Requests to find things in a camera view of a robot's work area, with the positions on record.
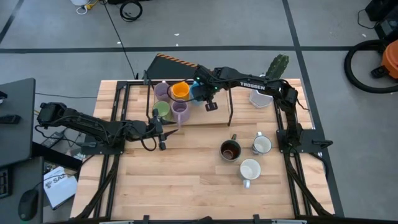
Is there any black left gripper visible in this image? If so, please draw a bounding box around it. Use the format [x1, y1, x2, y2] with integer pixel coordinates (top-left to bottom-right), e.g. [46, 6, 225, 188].
[146, 108, 179, 151]

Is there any light blue mug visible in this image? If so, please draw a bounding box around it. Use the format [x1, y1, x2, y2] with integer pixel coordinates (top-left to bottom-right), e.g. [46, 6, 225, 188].
[190, 81, 206, 106]

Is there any green mug white handle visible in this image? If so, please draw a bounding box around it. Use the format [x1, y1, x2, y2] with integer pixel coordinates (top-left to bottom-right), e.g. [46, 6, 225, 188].
[152, 101, 172, 121]

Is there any purple ribbed mug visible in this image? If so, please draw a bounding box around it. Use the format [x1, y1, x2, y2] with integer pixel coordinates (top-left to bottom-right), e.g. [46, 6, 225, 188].
[170, 99, 192, 125]

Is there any yellow mug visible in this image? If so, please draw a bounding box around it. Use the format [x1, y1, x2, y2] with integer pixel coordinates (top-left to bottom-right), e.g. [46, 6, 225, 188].
[171, 81, 191, 101]

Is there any pale lavender mug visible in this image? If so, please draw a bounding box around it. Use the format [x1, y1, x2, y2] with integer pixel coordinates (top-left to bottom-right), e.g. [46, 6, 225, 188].
[154, 81, 170, 102]

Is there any dark speckled glazed mug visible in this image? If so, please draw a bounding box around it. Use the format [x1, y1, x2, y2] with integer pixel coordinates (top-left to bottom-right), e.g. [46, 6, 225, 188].
[219, 133, 243, 162]

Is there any white mug blue leaf pattern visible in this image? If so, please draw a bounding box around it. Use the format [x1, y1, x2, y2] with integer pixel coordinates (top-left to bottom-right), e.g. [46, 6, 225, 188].
[251, 131, 274, 156]

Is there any teal mug white handle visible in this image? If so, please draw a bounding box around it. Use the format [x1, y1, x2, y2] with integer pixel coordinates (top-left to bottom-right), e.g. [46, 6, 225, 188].
[239, 158, 262, 190]

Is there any black ramp striped edge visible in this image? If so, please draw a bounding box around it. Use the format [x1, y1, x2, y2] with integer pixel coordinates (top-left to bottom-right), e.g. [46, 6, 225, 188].
[145, 52, 200, 80]

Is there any green cactus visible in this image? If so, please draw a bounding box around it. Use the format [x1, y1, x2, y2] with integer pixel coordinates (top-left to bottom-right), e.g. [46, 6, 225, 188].
[265, 54, 290, 80]

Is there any black power adapter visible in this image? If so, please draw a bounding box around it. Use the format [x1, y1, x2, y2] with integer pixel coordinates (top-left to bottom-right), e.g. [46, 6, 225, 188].
[41, 131, 65, 149]

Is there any white printed booklet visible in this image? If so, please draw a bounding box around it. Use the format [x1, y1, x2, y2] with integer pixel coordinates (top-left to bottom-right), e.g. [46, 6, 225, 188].
[43, 166, 79, 210]

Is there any white floor device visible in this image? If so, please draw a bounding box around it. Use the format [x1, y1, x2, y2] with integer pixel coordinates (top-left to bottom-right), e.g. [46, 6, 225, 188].
[70, 0, 100, 16]

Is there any black computer mouse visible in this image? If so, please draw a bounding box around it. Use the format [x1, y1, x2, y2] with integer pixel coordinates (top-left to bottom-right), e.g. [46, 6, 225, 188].
[17, 189, 40, 222]

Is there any orange vacuum cleaner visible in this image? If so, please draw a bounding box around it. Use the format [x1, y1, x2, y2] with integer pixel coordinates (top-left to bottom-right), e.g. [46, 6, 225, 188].
[371, 39, 398, 80]

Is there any black equipment case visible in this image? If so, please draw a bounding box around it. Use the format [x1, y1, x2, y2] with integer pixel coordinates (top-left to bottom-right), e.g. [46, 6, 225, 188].
[364, 0, 398, 40]

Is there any wooden shelf rack black frame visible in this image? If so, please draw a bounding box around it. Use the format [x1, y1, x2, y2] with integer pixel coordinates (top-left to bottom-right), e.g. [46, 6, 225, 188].
[144, 78, 234, 128]

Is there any black floor cable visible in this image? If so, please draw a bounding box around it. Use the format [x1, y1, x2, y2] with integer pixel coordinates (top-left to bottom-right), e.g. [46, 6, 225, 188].
[101, 0, 139, 80]

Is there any coiled black cable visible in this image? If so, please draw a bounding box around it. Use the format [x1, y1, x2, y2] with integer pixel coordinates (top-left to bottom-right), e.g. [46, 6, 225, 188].
[119, 0, 144, 23]

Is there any black vacuum hose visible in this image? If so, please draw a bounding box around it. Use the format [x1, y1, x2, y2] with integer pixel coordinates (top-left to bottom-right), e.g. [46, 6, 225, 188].
[343, 39, 398, 95]

